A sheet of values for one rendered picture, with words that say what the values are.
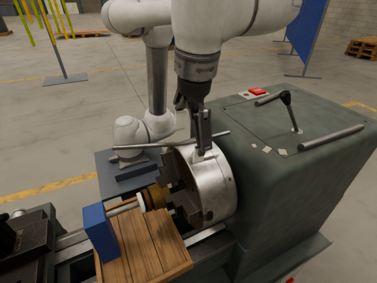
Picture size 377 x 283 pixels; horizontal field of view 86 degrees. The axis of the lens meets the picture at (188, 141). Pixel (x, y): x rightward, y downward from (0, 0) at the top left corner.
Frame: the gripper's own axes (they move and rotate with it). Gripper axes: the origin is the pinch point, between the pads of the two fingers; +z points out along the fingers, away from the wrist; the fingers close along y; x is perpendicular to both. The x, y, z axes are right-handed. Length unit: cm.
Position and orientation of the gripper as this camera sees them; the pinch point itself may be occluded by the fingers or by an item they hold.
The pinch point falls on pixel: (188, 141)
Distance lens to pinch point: 57.5
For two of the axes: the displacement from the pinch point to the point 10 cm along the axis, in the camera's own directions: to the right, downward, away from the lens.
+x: 9.2, -2.2, 3.2
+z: -0.7, 7.0, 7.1
